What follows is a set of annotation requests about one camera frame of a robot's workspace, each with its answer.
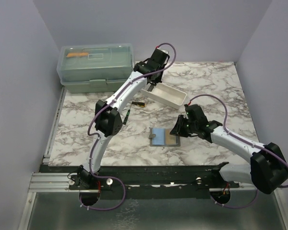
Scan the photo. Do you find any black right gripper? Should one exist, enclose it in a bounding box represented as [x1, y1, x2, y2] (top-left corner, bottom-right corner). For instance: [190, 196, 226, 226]
[170, 115, 198, 138]

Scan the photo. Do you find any gold card with stripe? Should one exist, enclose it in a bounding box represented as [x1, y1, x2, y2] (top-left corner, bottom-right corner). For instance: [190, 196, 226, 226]
[165, 129, 178, 146]

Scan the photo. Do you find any beige card holder wallet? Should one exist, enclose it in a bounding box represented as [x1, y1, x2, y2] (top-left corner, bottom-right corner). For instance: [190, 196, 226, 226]
[148, 128, 180, 147]

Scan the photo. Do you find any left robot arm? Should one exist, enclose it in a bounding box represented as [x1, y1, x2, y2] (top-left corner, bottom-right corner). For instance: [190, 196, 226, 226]
[77, 47, 169, 189]

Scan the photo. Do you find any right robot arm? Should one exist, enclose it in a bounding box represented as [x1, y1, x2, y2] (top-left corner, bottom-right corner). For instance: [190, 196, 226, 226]
[170, 104, 288, 194]

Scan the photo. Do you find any white rectangular card tray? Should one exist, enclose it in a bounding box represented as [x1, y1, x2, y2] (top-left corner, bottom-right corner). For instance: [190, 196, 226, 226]
[141, 83, 187, 110]

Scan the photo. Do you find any black yellow marker pen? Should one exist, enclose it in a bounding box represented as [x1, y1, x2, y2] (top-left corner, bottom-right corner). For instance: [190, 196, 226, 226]
[132, 101, 145, 107]

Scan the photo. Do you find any green plastic storage box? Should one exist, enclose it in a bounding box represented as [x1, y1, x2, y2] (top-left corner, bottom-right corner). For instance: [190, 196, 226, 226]
[57, 43, 134, 93]

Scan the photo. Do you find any orange item inside box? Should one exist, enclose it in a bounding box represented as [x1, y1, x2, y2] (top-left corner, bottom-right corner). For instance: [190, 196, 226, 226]
[66, 52, 89, 58]

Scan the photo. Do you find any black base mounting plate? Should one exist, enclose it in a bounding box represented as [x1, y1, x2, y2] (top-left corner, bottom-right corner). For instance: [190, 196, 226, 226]
[38, 165, 260, 204]

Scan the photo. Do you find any aluminium rail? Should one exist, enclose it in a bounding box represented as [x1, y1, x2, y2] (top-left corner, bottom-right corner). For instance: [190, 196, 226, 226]
[28, 172, 72, 192]

